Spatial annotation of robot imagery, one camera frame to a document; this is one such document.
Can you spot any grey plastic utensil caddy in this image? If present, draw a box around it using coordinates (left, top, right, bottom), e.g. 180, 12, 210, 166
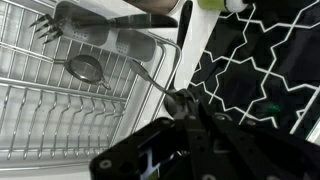
52, 1, 158, 63

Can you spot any stainless steel sink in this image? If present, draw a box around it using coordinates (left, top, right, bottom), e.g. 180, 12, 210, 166
122, 0, 183, 16

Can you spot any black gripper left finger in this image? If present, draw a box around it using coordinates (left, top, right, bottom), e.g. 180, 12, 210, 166
89, 88, 214, 180

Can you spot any round mesh tea strainer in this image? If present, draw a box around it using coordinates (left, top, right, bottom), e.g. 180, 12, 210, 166
52, 54, 113, 91

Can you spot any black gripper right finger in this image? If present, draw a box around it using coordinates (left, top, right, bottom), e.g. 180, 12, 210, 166
195, 99, 320, 180

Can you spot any metal fork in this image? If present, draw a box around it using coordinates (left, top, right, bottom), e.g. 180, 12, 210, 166
28, 13, 180, 45

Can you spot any short green white-capped bottle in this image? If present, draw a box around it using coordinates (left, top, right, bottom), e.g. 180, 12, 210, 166
197, 0, 248, 13

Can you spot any metal spoon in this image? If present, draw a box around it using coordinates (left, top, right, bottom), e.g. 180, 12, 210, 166
129, 58, 188, 118

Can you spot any metal wire dish rack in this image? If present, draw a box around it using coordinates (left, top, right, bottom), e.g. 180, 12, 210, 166
0, 0, 183, 168

